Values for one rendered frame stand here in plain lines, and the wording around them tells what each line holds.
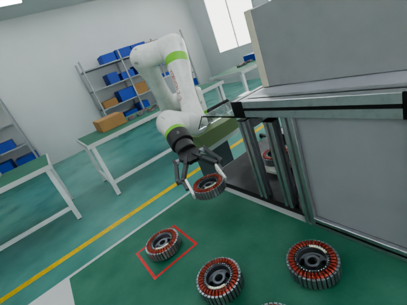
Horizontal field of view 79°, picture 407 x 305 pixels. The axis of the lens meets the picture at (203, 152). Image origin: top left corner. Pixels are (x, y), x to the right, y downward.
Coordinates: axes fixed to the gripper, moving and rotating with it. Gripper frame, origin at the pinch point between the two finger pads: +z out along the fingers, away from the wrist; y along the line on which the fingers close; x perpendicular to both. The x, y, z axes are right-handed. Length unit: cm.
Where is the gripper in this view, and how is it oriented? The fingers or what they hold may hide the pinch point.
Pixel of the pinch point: (208, 184)
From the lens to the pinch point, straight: 82.9
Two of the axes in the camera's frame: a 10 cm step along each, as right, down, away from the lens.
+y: -8.8, 4.4, -1.9
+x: -1.4, -6.1, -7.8
